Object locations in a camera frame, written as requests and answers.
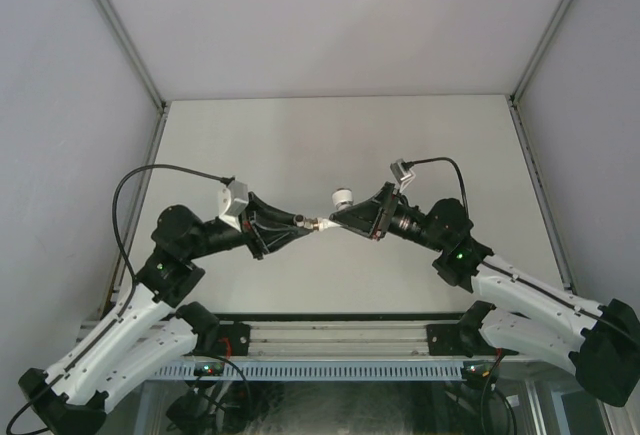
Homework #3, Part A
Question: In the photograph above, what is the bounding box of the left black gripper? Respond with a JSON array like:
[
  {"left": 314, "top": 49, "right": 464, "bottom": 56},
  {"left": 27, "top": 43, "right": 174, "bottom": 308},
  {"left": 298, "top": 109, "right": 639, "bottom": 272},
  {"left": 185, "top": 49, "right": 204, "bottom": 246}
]
[{"left": 184, "top": 192, "right": 308, "bottom": 261}]

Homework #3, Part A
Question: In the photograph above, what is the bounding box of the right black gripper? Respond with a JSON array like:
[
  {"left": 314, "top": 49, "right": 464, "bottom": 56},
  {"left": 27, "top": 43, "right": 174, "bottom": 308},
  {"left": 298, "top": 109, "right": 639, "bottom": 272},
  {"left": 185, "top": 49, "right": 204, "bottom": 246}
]
[{"left": 330, "top": 182, "right": 446, "bottom": 254}]

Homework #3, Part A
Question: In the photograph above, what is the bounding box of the white plastic water faucet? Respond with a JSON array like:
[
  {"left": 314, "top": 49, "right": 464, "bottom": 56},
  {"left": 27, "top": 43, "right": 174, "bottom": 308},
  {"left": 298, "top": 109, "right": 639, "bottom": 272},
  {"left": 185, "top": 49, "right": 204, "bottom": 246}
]
[{"left": 314, "top": 187, "right": 354, "bottom": 232}]

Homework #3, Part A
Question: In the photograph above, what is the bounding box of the silver threaded pipe fitting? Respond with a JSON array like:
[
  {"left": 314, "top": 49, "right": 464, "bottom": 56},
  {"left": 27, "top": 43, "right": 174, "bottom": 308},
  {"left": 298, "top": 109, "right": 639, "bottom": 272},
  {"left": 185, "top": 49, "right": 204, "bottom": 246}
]
[{"left": 293, "top": 214, "right": 321, "bottom": 231}]

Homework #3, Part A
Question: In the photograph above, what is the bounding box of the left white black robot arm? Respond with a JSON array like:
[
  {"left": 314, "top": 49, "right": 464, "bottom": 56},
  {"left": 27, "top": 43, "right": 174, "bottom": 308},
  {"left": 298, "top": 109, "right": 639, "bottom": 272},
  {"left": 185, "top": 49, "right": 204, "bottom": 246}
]
[{"left": 19, "top": 193, "right": 316, "bottom": 434}]

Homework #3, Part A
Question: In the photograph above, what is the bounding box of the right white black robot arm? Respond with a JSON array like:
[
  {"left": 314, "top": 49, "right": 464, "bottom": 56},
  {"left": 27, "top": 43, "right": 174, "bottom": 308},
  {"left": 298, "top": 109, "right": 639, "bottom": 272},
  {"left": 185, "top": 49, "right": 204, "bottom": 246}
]
[{"left": 330, "top": 183, "right": 639, "bottom": 407}]

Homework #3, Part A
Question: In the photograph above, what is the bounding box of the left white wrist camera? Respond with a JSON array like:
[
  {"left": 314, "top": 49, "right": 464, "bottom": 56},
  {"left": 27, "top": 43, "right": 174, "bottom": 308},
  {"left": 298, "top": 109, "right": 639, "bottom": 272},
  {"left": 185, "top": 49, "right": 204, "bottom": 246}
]
[{"left": 218, "top": 180, "right": 249, "bottom": 231}]

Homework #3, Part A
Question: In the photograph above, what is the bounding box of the left black camera cable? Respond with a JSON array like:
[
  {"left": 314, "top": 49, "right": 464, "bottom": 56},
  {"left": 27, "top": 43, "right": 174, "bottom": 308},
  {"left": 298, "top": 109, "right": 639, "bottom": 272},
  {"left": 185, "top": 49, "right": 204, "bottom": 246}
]
[{"left": 111, "top": 163, "right": 236, "bottom": 286}]

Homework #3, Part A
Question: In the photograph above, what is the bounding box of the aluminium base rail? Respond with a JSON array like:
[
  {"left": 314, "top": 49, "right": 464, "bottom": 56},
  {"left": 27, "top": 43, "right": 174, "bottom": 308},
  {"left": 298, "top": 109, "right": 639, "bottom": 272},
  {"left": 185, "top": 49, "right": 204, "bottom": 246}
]
[{"left": 79, "top": 310, "right": 640, "bottom": 359}]

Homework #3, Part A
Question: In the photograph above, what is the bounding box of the grey slotted cable duct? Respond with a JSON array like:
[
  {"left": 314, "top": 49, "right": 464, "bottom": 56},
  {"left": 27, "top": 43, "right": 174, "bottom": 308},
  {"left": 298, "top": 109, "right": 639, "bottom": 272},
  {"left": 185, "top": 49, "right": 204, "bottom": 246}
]
[{"left": 150, "top": 359, "right": 492, "bottom": 382}]

